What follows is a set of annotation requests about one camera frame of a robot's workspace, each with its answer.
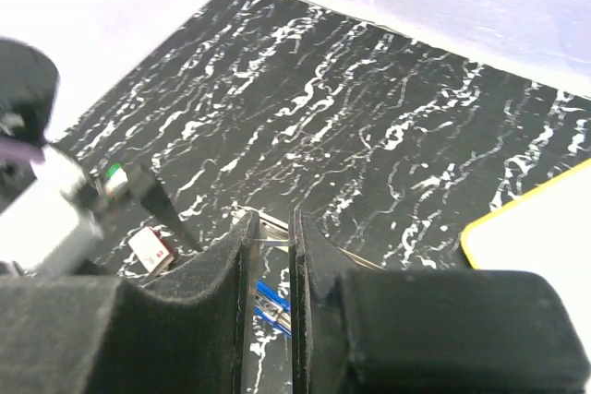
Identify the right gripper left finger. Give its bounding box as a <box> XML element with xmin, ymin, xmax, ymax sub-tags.
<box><xmin>1</xmin><ymin>211</ymin><xmax>259</xmax><ymax>393</ymax></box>

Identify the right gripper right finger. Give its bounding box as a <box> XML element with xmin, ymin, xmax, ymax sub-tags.
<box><xmin>289</xmin><ymin>210</ymin><xmax>590</xmax><ymax>393</ymax></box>

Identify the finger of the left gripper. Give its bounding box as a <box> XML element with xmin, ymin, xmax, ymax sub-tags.
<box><xmin>127</xmin><ymin>164</ymin><xmax>201</xmax><ymax>251</ymax></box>

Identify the red staple box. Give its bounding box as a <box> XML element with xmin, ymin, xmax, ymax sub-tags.
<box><xmin>128</xmin><ymin>227</ymin><xmax>175</xmax><ymax>275</ymax></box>

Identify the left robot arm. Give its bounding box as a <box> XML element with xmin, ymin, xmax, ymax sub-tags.
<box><xmin>1</xmin><ymin>38</ymin><xmax>202</xmax><ymax>277</ymax></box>

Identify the yellow framed whiteboard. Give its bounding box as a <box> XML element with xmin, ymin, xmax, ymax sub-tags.
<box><xmin>460</xmin><ymin>166</ymin><xmax>591</xmax><ymax>271</ymax></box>

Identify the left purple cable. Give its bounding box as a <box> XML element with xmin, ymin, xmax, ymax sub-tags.
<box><xmin>0</xmin><ymin>135</ymin><xmax>47</xmax><ymax>165</ymax></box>

